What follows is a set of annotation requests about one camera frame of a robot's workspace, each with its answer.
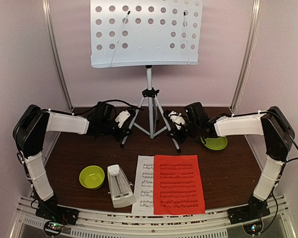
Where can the aluminium front rail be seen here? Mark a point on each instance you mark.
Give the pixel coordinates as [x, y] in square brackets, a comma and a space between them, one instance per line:
[102, 224]

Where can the red sheet music page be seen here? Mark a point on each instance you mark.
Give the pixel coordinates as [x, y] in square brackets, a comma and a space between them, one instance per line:
[177, 186]

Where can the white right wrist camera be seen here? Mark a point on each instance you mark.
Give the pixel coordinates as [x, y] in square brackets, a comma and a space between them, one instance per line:
[177, 119]

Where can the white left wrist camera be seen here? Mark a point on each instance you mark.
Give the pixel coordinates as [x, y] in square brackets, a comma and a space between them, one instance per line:
[122, 117]

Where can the left aluminium corner post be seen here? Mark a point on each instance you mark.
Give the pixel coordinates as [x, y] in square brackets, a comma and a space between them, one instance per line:
[55, 53]

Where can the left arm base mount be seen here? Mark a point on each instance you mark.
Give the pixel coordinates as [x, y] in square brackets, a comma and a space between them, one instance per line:
[50, 210]

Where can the white metronome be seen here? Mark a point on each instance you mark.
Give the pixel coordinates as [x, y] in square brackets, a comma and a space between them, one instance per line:
[120, 187]

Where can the lime green plate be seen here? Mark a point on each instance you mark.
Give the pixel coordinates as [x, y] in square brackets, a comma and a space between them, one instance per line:
[215, 144]

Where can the white folding music stand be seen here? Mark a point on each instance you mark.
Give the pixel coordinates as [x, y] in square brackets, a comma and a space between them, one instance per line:
[145, 33]

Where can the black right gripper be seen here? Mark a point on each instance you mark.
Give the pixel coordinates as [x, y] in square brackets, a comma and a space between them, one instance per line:
[181, 139]

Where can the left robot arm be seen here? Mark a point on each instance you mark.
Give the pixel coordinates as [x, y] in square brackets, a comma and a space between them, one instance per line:
[29, 135]

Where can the white sheet music page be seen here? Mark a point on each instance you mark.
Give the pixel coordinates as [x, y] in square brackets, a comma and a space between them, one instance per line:
[143, 188]

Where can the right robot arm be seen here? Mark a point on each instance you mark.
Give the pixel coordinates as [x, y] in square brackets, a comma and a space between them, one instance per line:
[271, 124]

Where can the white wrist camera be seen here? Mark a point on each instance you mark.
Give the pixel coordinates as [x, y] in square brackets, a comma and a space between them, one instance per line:
[122, 117]
[177, 119]

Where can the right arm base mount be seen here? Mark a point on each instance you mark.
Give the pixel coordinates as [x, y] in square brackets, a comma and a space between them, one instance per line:
[255, 209]

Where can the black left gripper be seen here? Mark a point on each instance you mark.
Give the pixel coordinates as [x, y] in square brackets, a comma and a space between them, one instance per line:
[121, 133]

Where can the lime green bowl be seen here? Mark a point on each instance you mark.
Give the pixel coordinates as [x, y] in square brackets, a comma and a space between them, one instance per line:
[92, 177]

